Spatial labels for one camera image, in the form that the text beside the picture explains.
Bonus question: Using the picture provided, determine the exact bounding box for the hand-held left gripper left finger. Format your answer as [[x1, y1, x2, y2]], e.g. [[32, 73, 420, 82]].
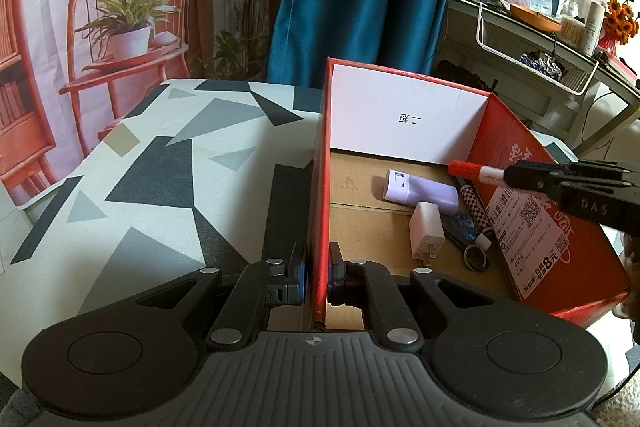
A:
[[135, 241, 308, 350]]

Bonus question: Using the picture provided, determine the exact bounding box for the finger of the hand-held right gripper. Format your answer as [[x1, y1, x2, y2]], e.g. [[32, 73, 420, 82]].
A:
[[507, 181, 640, 202], [504, 160, 629, 182]]

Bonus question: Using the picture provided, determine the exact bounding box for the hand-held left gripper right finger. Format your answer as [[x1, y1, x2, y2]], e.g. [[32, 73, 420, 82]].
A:
[[327, 243, 496, 350]]

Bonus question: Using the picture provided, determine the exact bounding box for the red cardboard box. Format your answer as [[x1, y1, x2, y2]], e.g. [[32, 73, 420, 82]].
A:
[[300, 57, 632, 328]]

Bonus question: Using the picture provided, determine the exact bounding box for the red capped marker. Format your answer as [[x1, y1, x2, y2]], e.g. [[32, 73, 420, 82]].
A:
[[447, 160, 507, 186]]

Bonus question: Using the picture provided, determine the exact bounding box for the checkered marker pen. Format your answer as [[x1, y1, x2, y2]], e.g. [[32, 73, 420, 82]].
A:
[[460, 184, 495, 253]]

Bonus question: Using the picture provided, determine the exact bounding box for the small blue oval gadget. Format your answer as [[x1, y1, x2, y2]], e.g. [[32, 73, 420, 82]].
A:
[[448, 213, 477, 242]]

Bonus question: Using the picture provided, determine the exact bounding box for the white charger plug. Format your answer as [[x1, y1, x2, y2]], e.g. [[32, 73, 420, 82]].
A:
[[409, 202, 446, 265]]

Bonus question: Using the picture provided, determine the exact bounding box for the purple tube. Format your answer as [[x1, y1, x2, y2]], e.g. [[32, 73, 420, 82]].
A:
[[382, 170, 460, 215]]

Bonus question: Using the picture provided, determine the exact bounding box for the grey vanity table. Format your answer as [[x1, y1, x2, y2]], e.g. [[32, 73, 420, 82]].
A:
[[442, 0, 640, 158]]

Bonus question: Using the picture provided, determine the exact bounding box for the blue patterned cloth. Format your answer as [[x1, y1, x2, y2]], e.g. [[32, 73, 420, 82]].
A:
[[517, 52, 563, 80]]

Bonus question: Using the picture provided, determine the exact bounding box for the black bag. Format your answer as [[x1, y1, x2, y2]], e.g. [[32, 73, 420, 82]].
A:
[[432, 59, 496, 90]]

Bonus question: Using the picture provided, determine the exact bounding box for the pink book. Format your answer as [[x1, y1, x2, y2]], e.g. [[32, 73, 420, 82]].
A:
[[605, 54, 640, 82]]

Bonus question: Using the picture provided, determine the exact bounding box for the cotton swab box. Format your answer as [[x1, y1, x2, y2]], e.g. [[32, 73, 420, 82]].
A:
[[560, 17, 586, 48]]

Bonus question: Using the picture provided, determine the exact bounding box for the red vase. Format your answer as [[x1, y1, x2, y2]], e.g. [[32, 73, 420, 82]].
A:
[[597, 29, 623, 56]]

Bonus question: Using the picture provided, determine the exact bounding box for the orange tray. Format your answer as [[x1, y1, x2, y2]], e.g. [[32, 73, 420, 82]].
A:
[[510, 3, 563, 32]]

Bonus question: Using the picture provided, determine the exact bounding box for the tall white bottle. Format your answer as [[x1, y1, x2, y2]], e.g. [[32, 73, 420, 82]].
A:
[[580, 2, 605, 56]]

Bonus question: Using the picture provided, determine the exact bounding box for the geometric patterned tablecloth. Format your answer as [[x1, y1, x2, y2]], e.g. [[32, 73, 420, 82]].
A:
[[0, 79, 640, 378]]

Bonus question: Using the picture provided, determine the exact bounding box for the orange flower bunch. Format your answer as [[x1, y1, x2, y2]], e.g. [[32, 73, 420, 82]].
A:
[[602, 0, 640, 48]]

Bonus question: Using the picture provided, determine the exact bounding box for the white wire basket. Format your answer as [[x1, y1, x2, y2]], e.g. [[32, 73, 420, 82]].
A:
[[477, 1, 600, 96]]

